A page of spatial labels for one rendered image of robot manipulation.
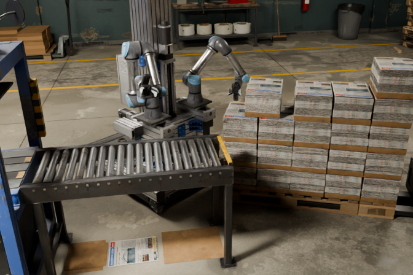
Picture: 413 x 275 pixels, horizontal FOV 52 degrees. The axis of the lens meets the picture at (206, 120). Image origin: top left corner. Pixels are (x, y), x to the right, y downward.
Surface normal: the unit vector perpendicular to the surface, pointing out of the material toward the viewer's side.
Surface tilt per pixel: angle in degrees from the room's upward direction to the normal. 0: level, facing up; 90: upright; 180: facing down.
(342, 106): 90
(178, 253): 0
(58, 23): 90
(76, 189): 90
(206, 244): 0
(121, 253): 1
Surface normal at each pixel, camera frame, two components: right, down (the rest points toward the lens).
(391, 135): -0.19, 0.38
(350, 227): -0.01, -0.92
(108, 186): 0.15, 0.39
